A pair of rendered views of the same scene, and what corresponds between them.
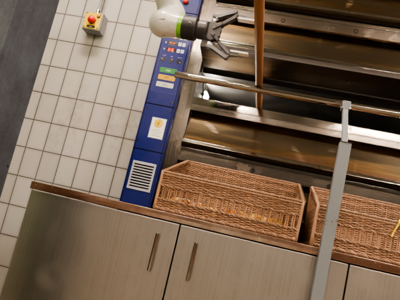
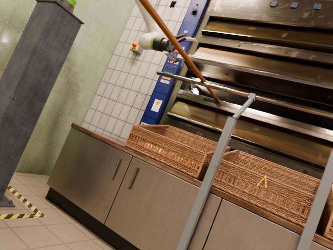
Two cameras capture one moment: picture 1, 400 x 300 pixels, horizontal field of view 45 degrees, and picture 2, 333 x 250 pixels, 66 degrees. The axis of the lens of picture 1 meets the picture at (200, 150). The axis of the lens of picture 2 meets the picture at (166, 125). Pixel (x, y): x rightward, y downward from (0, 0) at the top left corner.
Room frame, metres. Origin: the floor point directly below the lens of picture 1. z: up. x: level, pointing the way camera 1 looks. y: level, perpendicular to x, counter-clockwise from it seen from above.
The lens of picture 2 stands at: (0.28, -0.64, 0.68)
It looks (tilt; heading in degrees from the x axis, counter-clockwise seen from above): 5 degrees up; 19
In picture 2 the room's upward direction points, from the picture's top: 22 degrees clockwise
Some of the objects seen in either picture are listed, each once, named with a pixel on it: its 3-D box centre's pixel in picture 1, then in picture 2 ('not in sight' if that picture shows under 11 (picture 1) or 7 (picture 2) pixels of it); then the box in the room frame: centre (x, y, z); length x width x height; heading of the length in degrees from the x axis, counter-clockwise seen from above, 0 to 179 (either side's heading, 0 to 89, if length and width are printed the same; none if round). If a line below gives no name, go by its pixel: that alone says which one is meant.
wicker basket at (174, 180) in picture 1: (234, 194); (180, 146); (2.02, -0.18, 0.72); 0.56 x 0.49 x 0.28; 81
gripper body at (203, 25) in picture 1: (209, 31); (169, 45); (1.76, 0.07, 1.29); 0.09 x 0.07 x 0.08; 81
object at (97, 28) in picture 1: (94, 23); (137, 47); (2.40, 0.69, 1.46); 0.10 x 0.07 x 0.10; 80
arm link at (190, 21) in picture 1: (190, 28); (160, 44); (1.78, 0.14, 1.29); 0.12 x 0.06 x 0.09; 171
